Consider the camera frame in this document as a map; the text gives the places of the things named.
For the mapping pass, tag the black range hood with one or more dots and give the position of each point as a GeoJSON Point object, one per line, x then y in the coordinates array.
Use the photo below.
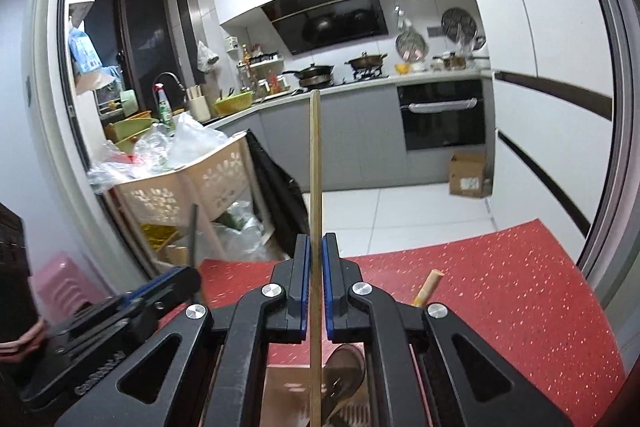
{"type": "Point", "coordinates": [330, 12]}

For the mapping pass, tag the dark window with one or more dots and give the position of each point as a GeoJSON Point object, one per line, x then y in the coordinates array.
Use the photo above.
{"type": "Point", "coordinates": [140, 32]}

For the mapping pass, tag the dark wall switch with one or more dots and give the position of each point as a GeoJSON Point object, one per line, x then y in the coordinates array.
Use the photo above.
{"type": "Point", "coordinates": [28, 89]}

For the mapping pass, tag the small white wall box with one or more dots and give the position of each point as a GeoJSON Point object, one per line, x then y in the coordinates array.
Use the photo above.
{"type": "Point", "coordinates": [230, 43]}

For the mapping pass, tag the pink plastic stool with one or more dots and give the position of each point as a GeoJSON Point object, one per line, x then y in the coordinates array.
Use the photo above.
{"type": "Point", "coordinates": [57, 282]}

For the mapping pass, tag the grey base cabinets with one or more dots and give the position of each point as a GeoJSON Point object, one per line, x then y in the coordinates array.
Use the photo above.
{"type": "Point", "coordinates": [360, 137]}

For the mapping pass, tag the small steel pot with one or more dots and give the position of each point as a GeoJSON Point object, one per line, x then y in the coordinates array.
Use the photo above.
{"type": "Point", "coordinates": [452, 62]}

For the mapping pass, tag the crumpled clear plastic bag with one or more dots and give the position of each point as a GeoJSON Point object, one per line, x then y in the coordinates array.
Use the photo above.
{"type": "Point", "coordinates": [107, 169]}

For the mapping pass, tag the light green container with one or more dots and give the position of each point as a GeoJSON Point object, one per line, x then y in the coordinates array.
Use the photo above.
{"type": "Point", "coordinates": [129, 102]}

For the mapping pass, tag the white bowl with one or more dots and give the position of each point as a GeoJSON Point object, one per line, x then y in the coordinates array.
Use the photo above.
{"type": "Point", "coordinates": [417, 66]}

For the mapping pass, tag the dark wall outlet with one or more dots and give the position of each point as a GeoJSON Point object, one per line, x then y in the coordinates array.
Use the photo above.
{"type": "Point", "coordinates": [434, 31]}

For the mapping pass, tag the black kitchen faucet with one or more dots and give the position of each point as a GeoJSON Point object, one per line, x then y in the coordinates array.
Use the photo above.
{"type": "Point", "coordinates": [170, 77]}

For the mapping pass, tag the beige utensil holder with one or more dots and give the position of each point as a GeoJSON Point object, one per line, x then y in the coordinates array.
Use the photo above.
{"type": "Point", "coordinates": [287, 392]}

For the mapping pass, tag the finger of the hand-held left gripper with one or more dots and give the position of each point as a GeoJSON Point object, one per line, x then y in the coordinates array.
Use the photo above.
{"type": "Point", "coordinates": [160, 287]}

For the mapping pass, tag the dark ribbed cloth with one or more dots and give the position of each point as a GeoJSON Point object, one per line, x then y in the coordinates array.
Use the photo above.
{"type": "Point", "coordinates": [12, 267]}

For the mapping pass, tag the clear plastic bag pile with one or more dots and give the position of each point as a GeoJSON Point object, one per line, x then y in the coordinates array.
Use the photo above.
{"type": "Point", "coordinates": [190, 142]}

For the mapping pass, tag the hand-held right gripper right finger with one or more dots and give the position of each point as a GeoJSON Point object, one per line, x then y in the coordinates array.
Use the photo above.
{"type": "Point", "coordinates": [328, 292]}

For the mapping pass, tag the spice rack with bottles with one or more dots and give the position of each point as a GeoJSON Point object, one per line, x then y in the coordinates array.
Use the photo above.
{"type": "Point", "coordinates": [260, 72]}

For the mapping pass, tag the black wok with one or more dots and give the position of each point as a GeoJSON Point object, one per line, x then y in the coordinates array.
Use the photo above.
{"type": "Point", "coordinates": [312, 74]}

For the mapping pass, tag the plain wooden chopstick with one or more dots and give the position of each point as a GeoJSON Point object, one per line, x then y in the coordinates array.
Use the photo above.
{"type": "Point", "coordinates": [315, 157]}

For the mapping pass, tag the beige knife block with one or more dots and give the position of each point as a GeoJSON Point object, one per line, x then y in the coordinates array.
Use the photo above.
{"type": "Point", "coordinates": [197, 102]}

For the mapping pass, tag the hanging white plastic bag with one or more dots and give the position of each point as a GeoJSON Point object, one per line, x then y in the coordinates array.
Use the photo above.
{"type": "Point", "coordinates": [206, 57]}

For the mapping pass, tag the green plastic basin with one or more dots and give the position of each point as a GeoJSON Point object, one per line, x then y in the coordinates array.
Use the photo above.
{"type": "Point", "coordinates": [130, 129]}

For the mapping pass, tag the dark round steamer rack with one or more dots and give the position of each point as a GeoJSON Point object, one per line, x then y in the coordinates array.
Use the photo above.
{"type": "Point", "coordinates": [457, 24]}

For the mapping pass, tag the blue printed bag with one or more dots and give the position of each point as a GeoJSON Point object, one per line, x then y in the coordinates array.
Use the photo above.
{"type": "Point", "coordinates": [82, 52]}

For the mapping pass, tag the yellow bowl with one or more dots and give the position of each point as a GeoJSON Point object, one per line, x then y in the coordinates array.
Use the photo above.
{"type": "Point", "coordinates": [401, 68]}

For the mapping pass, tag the yellow patterned chopstick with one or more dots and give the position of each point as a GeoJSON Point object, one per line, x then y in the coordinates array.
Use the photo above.
{"type": "Point", "coordinates": [429, 288]}

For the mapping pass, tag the beige storage cart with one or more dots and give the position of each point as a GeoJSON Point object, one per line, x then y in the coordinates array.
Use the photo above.
{"type": "Point", "coordinates": [185, 192]}

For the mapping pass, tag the yellow green colander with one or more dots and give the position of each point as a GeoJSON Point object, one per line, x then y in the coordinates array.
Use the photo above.
{"type": "Point", "coordinates": [232, 103]}

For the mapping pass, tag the black hanging cloth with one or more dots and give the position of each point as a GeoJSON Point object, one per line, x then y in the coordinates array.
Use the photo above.
{"type": "Point", "coordinates": [277, 192]}

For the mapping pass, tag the silver round steamer rack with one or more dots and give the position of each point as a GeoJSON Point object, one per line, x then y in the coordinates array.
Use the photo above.
{"type": "Point", "coordinates": [411, 46]}

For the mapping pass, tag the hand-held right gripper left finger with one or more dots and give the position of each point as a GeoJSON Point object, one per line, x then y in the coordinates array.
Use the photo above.
{"type": "Point", "coordinates": [303, 287]}

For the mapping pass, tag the cardboard box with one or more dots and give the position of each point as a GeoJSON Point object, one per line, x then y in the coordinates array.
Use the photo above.
{"type": "Point", "coordinates": [468, 174]}

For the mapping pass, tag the person's left hand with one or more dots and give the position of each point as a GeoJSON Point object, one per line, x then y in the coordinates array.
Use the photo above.
{"type": "Point", "coordinates": [25, 342]}

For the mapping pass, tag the dark cooking pot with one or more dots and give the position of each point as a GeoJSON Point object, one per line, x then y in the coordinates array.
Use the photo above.
{"type": "Point", "coordinates": [366, 61]}

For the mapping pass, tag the white tall cabinet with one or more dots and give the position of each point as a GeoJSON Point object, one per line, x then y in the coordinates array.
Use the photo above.
{"type": "Point", "coordinates": [540, 82]}

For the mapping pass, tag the hanging kitchen tool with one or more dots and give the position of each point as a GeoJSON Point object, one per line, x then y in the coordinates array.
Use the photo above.
{"type": "Point", "coordinates": [402, 17]}

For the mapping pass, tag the black built-in oven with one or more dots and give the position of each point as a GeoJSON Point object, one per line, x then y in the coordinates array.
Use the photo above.
{"type": "Point", "coordinates": [442, 117]}

